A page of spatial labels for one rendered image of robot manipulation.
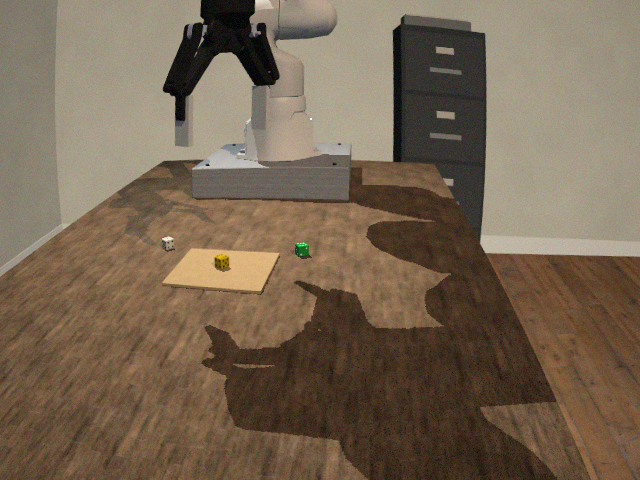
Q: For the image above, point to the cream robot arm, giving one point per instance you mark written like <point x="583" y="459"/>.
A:
<point x="290" y="136"/>

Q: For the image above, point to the grey die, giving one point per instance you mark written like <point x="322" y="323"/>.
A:
<point x="167" y="243"/>

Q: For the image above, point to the tan square mat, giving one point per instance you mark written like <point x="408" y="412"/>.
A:
<point x="248" y="272"/>

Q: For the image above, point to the green die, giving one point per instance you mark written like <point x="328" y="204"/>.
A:
<point x="301" y="249"/>

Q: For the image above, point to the yellow die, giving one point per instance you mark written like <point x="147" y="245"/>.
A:
<point x="221" y="261"/>

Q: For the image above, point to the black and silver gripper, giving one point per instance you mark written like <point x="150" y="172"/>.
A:
<point x="219" y="17"/>

